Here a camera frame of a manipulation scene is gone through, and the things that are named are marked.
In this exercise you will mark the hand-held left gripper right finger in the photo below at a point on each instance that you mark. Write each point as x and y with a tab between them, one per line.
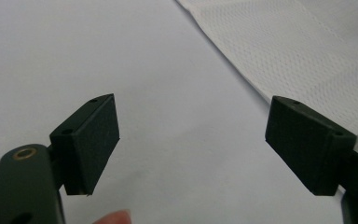
307	146

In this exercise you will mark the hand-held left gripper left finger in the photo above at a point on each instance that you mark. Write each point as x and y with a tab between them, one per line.
87	143

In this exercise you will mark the white lace cloth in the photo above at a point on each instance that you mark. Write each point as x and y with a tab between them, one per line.
292	46

